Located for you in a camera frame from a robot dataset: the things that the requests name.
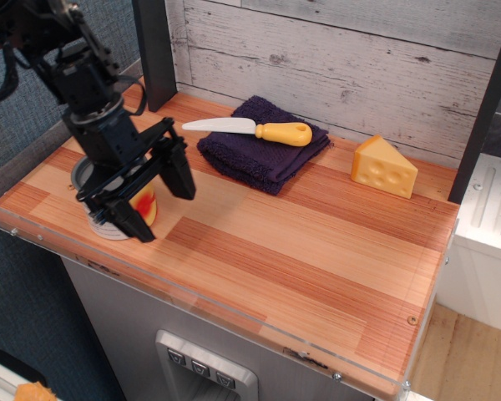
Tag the folded dark purple towel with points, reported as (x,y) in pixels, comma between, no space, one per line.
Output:
(260,164)

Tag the toy knife yellow handle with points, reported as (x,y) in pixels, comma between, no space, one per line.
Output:
(295,134)

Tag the toy food can grey lid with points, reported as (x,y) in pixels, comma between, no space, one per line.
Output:
(144,202)

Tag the grey toy fridge cabinet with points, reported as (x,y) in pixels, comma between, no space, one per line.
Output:
(126,320)

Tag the white cabinet with ridged top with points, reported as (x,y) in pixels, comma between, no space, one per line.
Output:
(470,280)

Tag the orange object at corner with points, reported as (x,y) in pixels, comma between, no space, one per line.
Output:
(34,392)

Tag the clear acrylic table guard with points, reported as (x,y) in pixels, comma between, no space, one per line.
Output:
(334,273)

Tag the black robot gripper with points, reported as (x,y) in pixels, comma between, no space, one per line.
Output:
(124,161)

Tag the yellow toy cheese wedge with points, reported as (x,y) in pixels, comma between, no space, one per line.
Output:
(379,165)

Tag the dark grey right post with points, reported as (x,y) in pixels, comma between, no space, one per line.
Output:
(478,135)

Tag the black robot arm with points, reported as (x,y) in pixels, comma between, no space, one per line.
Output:
(52,39)

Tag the silver dispenser button panel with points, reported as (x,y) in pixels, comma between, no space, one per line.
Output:
(196,373)

